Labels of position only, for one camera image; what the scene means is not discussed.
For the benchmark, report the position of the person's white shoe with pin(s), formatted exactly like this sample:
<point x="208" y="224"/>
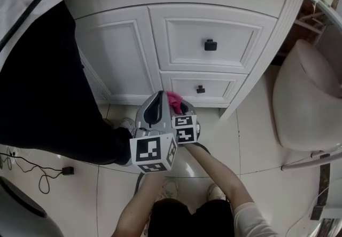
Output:
<point x="170" y="188"/>
<point x="128" y="125"/>
<point x="216" y="192"/>

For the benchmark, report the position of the person's left forearm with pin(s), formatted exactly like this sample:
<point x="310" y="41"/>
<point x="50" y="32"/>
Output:
<point x="139" y="204"/>

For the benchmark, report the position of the large white cabinet drawer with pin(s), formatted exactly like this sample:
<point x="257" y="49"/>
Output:
<point x="187" y="41"/>

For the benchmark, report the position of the person's white sleeve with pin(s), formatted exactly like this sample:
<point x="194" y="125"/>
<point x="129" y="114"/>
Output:
<point x="253" y="222"/>

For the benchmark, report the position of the person's black trousers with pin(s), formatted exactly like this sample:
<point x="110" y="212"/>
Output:
<point x="48" y="97"/>
<point x="187" y="220"/>

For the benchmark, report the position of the small black drawer knob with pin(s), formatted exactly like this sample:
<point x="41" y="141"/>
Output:
<point x="200" y="89"/>

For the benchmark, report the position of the large black drawer knob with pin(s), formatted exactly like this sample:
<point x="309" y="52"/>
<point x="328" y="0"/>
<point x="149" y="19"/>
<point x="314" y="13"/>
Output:
<point x="210" y="45"/>

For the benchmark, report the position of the person's right forearm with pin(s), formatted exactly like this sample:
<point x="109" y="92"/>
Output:
<point x="216" y="172"/>

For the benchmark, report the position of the small white cabinet drawer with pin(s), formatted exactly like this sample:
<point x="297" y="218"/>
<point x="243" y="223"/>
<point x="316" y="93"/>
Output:
<point x="213" y="89"/>

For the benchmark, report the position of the white sink cabinet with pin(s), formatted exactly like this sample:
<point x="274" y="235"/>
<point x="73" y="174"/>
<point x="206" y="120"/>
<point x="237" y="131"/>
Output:
<point x="128" y="51"/>

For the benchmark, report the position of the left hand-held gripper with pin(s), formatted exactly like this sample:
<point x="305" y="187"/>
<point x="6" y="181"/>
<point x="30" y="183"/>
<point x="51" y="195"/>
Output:
<point x="149" y="150"/>

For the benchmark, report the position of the pink cloth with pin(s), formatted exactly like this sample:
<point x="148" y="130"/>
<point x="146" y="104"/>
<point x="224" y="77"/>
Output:
<point x="174" y="99"/>

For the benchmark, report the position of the metal pipe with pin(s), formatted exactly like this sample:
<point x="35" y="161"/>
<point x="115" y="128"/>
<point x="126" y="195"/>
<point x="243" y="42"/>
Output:
<point x="307" y="162"/>

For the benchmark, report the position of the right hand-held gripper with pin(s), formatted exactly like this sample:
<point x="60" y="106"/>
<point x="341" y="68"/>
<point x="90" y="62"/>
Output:
<point x="185" y="130"/>

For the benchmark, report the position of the white toilet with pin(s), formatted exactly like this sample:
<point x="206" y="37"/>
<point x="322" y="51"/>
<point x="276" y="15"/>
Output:
<point x="307" y="102"/>

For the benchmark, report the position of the white cabinet door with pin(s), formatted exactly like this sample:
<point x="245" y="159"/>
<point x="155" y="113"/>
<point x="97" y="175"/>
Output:
<point x="120" y="57"/>

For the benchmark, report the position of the person's right white shoe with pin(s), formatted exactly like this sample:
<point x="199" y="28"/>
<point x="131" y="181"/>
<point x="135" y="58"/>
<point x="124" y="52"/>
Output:
<point x="216" y="192"/>

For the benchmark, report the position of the black power adapter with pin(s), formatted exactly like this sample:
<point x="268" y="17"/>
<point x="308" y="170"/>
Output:
<point x="68" y="170"/>

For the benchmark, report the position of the person's left white shoe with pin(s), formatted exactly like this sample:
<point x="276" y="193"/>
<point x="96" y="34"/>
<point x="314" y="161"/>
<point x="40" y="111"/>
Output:
<point x="170" y="188"/>

